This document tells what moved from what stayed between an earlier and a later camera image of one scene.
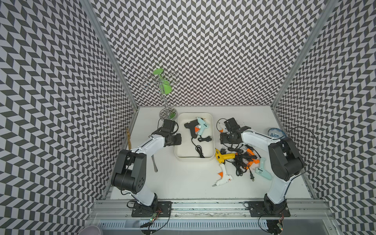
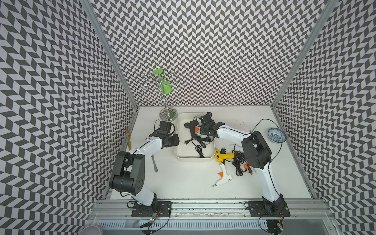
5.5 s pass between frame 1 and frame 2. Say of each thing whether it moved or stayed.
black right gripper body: moved
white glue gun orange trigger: moved
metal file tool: stayed
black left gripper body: stayed
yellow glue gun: stayed
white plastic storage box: stayed
